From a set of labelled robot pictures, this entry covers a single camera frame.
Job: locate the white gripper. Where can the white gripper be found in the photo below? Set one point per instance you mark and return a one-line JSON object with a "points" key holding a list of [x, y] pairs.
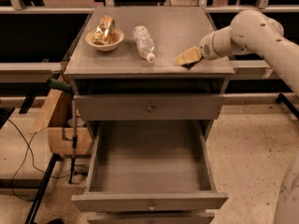
{"points": [[206, 49]]}

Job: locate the dark blue rxbar wrapper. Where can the dark blue rxbar wrapper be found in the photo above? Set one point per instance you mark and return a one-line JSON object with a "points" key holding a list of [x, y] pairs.
{"points": [[190, 65]]}

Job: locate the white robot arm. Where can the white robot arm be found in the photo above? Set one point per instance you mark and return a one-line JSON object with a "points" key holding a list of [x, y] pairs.
{"points": [[250, 31]]}

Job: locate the grey top drawer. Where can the grey top drawer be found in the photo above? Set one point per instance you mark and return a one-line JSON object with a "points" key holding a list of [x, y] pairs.
{"points": [[149, 106]]}

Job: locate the grey wooden drawer cabinet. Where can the grey wooden drawer cabinet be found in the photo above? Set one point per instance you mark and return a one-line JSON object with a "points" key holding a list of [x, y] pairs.
{"points": [[123, 71]]}

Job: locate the open grey middle drawer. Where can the open grey middle drawer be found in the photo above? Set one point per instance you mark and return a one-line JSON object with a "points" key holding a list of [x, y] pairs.
{"points": [[149, 166]]}

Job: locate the grey bottom drawer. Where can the grey bottom drawer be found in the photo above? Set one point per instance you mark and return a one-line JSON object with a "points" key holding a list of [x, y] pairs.
{"points": [[152, 218]]}

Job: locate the clear plastic water bottle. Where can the clear plastic water bottle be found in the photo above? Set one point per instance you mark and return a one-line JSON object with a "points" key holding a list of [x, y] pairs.
{"points": [[144, 43]]}

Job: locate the beige ceramic bowl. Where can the beige ceramic bowl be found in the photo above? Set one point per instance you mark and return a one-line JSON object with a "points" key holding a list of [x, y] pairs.
{"points": [[117, 38]]}

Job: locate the crumpled gold snack bag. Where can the crumpled gold snack bag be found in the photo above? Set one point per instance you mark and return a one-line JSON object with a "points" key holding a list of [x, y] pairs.
{"points": [[104, 30]]}

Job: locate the black bar right floor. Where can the black bar right floor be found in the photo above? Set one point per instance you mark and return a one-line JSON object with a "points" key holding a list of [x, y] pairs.
{"points": [[283, 99]]}

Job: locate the black stand leg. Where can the black stand leg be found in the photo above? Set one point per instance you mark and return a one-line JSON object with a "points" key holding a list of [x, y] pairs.
{"points": [[41, 190]]}

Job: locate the green handled pole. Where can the green handled pole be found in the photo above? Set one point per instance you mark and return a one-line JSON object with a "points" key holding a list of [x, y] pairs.
{"points": [[70, 111]]}

